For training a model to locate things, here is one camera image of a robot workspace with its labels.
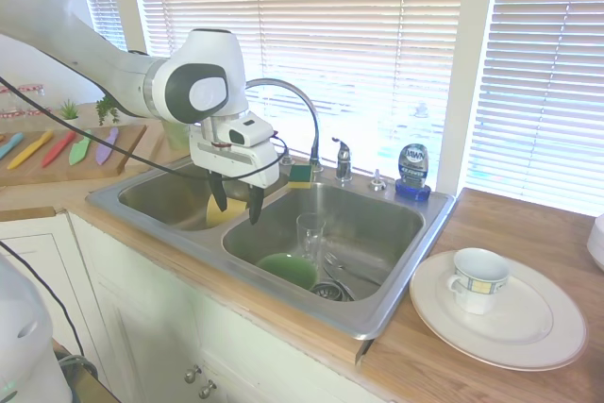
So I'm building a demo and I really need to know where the teal knife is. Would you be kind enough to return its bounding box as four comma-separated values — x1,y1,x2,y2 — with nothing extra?
0,132,25,161

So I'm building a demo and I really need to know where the black sink drain strainer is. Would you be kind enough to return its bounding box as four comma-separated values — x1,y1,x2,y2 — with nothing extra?
309,282,355,303

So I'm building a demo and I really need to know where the yellow cup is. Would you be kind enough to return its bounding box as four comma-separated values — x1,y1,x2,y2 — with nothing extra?
206,193,248,229

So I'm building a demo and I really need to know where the blue Dawn dish soap bottle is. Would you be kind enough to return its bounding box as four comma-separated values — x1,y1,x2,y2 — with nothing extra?
394,142,433,203

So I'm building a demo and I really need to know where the light wooden board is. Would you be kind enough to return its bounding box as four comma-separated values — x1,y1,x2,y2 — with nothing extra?
125,126,191,173

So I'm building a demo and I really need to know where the white kitchen cabinet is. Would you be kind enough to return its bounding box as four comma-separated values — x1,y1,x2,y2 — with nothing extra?
0,211,378,403

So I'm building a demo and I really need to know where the stainless steel double sink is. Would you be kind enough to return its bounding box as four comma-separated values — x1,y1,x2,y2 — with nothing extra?
85,152,458,342

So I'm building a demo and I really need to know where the green utensil holder cup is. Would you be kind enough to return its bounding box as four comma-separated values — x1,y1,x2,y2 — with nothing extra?
162,119,193,152

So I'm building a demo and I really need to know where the green bowl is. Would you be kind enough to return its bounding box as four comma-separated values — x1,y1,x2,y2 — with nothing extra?
256,252,320,292

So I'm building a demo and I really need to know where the green knife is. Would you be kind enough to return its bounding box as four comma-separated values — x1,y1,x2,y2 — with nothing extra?
68,128,94,167

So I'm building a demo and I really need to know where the yellow green sponge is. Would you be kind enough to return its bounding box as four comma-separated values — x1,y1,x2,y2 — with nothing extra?
288,164,313,191

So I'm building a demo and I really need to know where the purple knife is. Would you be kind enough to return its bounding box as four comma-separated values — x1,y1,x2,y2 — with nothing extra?
95,127,120,166

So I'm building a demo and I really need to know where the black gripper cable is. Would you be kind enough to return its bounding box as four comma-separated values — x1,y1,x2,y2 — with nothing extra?
0,75,290,182

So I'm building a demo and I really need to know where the white grey wrist camera box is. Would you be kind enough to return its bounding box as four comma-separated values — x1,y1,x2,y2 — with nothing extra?
228,115,276,148

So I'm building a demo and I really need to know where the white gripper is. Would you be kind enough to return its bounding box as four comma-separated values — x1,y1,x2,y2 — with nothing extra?
189,112,279,226

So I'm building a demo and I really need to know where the small spiky potted plant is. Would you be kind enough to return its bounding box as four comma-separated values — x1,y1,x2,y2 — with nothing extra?
59,99,81,130

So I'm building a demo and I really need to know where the chrome faucet lever handle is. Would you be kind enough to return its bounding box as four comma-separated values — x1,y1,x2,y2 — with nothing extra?
331,136,354,182

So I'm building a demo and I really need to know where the white patterned mug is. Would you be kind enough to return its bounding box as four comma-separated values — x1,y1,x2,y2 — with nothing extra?
445,247,512,316

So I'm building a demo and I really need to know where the tall window blind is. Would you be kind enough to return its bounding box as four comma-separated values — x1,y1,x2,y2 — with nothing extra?
464,0,604,218

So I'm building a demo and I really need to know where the wide window blind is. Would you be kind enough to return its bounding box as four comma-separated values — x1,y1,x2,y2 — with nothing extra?
131,0,468,177

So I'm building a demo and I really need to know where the large white dinner plate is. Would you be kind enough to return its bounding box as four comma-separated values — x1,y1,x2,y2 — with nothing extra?
409,250,588,372

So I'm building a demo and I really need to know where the chrome faucet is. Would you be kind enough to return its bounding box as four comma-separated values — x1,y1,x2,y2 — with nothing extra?
244,77,325,173

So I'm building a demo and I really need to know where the small leafy potted plant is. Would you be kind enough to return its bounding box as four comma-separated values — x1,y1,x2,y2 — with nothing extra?
95,93,122,126

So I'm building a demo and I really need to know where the wooden cutting board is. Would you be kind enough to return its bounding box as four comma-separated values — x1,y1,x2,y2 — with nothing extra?
0,124,149,187

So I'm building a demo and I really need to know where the black base cable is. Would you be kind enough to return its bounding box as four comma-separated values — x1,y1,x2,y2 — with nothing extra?
0,240,86,360

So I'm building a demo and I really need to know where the clear drinking glass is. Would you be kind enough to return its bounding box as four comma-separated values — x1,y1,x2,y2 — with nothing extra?
295,212,327,265

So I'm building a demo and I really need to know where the grey cable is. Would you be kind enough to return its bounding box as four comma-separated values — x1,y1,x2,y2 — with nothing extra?
56,353,98,378

